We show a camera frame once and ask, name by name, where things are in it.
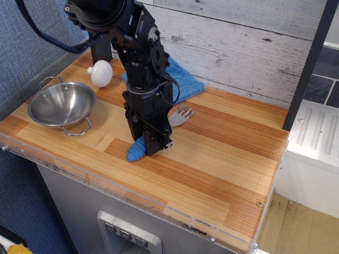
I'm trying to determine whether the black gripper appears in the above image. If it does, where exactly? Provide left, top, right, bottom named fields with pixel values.
left=122, top=81, right=173, bottom=156

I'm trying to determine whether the blue handled metal fork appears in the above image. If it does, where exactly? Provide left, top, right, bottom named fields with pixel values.
left=126, top=103, right=196, bottom=162

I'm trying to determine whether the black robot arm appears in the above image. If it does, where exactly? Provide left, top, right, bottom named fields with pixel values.
left=66, top=1, right=174, bottom=156

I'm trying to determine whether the blue folded cloth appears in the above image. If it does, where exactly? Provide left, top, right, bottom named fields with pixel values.
left=122, top=57, right=204, bottom=106

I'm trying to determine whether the white mushroom toy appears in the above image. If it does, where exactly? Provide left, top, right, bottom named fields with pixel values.
left=87, top=60, right=113, bottom=88

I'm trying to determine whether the silver dispenser button panel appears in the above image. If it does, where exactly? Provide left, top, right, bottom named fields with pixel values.
left=97, top=210, right=163, bottom=253

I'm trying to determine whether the white toy sink drainboard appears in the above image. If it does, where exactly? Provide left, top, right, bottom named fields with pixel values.
left=275, top=100, right=338, bottom=217

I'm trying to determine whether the yellow object at corner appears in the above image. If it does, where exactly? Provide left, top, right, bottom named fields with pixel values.
left=7, top=244, right=33, bottom=254

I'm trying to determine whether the steel bowl with handles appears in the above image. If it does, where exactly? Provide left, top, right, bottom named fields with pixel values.
left=28, top=76, right=96, bottom=137

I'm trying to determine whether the dark left frame post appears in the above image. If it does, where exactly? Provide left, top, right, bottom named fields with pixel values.
left=91, top=40, right=113, bottom=64

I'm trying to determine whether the dark frame post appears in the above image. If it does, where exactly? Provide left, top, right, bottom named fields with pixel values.
left=91, top=40, right=113, bottom=64
left=282, top=0, right=338, bottom=131

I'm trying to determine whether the blue sleeved robot cable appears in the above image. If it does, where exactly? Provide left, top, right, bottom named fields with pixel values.
left=14, top=0, right=103, bottom=55

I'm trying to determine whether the dark right frame post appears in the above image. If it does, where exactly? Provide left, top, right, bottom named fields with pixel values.
left=282, top=0, right=338, bottom=131

